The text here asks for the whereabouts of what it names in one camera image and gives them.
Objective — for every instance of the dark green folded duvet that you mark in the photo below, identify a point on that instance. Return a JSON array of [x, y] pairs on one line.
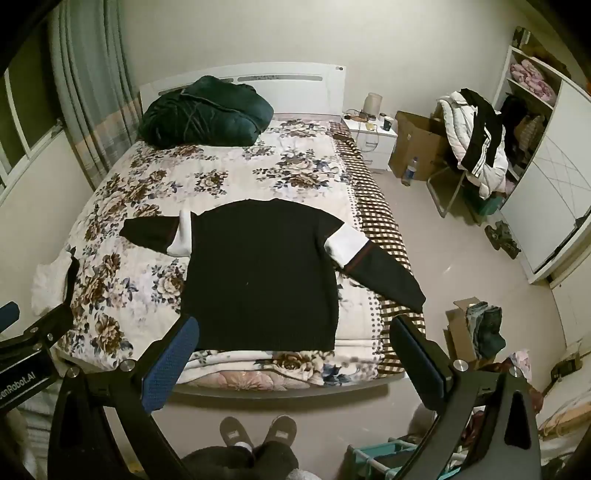
[[208, 112]]

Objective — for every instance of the brown checkered blanket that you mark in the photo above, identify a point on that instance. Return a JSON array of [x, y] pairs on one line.
[[375, 218]]

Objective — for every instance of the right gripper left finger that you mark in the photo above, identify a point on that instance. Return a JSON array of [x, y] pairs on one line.
[[139, 387]]

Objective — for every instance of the beige bedside lamp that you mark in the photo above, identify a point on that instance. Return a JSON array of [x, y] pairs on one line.
[[372, 104]]

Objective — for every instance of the grey slipper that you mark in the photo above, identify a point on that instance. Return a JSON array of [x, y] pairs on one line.
[[234, 434], [282, 430]]

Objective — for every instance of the white black garment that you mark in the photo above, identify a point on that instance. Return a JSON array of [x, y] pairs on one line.
[[52, 284]]

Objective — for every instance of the teal laundry rack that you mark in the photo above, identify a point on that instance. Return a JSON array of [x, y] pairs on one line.
[[378, 461]]

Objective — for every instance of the brown cardboard box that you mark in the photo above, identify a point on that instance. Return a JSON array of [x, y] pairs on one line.
[[420, 138]]

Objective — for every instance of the dark shoes on floor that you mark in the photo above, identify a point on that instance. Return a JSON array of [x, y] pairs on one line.
[[500, 238]]

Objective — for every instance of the plastic water bottle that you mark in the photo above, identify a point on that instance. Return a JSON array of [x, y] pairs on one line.
[[410, 172]]

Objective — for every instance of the left grey slipper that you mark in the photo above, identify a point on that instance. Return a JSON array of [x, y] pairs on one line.
[[234, 434]]

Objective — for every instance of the floral bed blanket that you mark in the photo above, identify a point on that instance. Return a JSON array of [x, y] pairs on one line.
[[126, 297]]

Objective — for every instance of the small box of clothes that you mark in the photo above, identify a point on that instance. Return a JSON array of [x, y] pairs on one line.
[[473, 333]]

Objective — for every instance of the white bed headboard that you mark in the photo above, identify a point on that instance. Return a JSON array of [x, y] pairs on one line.
[[290, 87]]

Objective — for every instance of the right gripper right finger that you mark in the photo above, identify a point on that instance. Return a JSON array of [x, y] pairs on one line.
[[452, 393]]

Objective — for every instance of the white wardrobe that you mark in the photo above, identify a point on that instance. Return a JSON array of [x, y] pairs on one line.
[[548, 211]]

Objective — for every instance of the grey green curtain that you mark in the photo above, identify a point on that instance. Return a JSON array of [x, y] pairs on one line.
[[98, 98]]

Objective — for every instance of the right grey slipper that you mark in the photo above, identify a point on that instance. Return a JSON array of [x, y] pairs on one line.
[[282, 430]]

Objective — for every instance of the white nightstand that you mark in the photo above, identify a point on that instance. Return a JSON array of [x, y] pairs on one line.
[[375, 144]]

